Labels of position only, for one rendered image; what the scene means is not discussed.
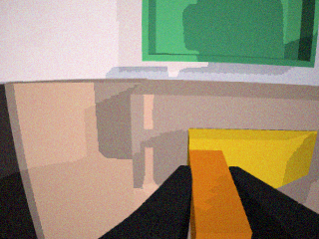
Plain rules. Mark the tan wooden ramp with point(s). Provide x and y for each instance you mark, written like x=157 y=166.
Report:
x=79 y=156

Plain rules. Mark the green tray floor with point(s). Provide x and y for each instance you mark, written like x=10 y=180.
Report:
x=244 y=28

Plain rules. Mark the green tray rim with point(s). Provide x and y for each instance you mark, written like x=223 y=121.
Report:
x=307 y=44

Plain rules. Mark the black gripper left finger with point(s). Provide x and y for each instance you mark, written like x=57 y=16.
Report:
x=164 y=215

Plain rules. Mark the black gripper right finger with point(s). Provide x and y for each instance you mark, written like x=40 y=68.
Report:
x=270 y=213

